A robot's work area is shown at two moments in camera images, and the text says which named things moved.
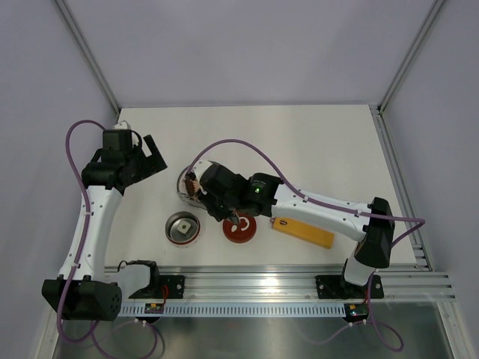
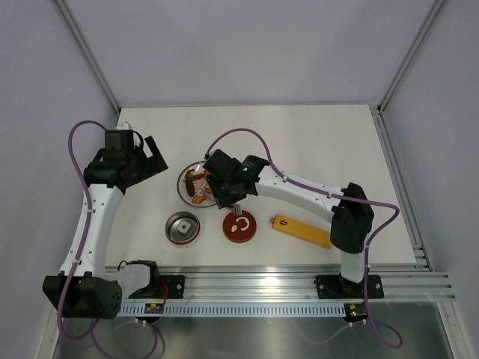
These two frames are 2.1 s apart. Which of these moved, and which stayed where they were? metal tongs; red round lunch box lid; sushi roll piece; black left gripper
Moved: metal tongs
Stayed: black left gripper; sushi roll piece; red round lunch box lid
